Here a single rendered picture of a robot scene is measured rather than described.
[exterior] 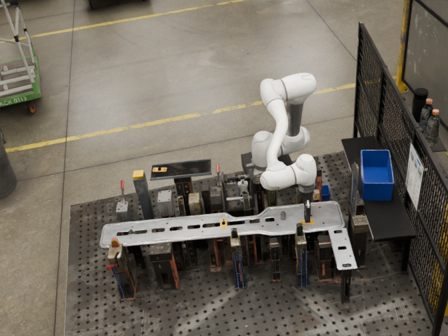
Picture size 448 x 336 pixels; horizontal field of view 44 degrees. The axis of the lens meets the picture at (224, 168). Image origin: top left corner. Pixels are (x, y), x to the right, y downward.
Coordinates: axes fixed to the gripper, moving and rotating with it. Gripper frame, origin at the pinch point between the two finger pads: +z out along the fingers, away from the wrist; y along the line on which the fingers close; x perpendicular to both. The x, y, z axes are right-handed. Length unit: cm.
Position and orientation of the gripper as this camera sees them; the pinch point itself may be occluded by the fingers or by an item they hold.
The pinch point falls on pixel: (307, 216)
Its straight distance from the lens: 313.3
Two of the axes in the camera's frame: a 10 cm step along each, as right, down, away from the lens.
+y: 0.3, 6.3, -7.8
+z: 1.1, 7.7, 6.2
